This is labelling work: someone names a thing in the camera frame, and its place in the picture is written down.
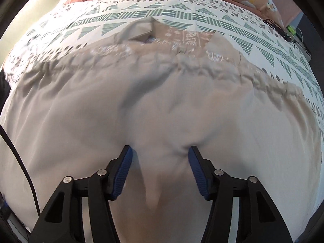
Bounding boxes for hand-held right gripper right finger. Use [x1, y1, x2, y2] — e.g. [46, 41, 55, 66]
[188, 145, 295, 243]

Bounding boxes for long black cable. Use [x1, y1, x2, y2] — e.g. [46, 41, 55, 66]
[0, 125, 42, 215]

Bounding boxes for white triangle patterned blanket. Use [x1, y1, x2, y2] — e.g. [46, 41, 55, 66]
[0, 0, 321, 132]

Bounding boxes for beige zip jacket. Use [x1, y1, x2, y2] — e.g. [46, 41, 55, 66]
[0, 16, 324, 243]

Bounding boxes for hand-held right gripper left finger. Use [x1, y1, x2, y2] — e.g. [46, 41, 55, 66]
[28, 145, 133, 243]

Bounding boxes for black tangled cables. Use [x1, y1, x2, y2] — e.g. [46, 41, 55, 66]
[263, 19, 298, 50]

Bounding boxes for white drawer cabinet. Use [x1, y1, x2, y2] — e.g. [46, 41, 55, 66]
[295, 28, 313, 61]

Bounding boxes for pink curtain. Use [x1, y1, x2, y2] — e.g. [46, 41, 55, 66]
[278, 2, 303, 26]

